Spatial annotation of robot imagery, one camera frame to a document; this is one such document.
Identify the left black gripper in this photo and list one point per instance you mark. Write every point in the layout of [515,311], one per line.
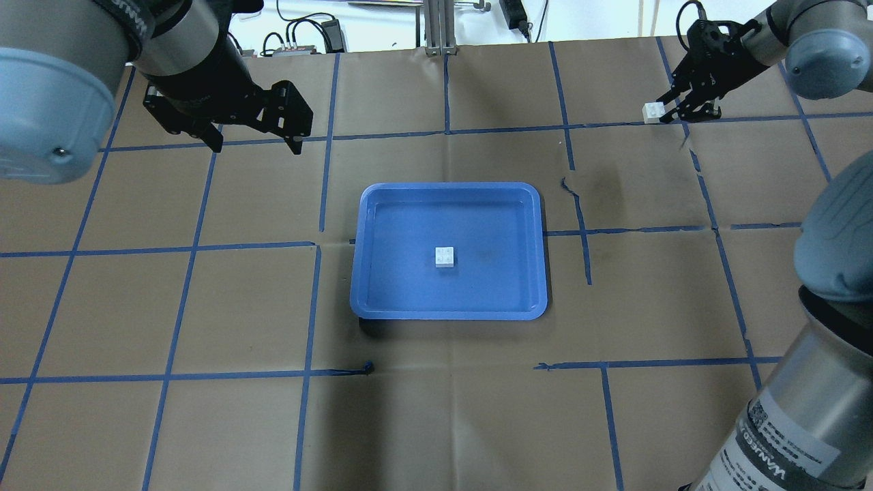
[204,83]

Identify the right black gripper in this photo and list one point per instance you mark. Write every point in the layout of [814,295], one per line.
[724,60]

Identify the white block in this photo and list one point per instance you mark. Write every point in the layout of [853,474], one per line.
[652,112]
[444,257]

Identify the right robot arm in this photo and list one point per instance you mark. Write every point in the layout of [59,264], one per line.
[809,426]

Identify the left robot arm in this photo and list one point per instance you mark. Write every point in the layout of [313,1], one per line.
[62,61]

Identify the blue plastic tray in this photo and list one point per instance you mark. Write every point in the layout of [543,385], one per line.
[462,251]

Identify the black power adapter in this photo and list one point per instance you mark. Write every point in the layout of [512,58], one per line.
[515,16]

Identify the brown paper mat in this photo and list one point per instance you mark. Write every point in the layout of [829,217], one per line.
[179,319]

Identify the aluminium frame post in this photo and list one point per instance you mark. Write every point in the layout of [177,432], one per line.
[439,28]

